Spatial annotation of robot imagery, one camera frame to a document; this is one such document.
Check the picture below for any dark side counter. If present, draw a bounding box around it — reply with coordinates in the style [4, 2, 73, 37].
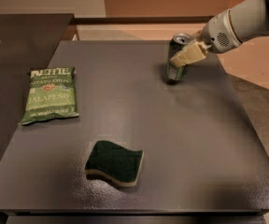
[0, 14, 76, 160]

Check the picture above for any green soda can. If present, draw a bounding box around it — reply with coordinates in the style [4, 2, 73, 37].
[166, 34, 192, 81]

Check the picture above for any green and yellow sponge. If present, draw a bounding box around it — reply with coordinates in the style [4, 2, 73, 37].
[85, 141, 144, 187]

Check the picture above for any green jalapeno chip bag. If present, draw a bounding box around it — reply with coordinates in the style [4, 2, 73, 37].
[20, 67, 78, 125]

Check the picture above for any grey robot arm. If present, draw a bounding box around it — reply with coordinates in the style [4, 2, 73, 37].
[170, 0, 269, 68]

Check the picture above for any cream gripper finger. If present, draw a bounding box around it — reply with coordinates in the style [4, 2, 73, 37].
[170, 40, 207, 68]

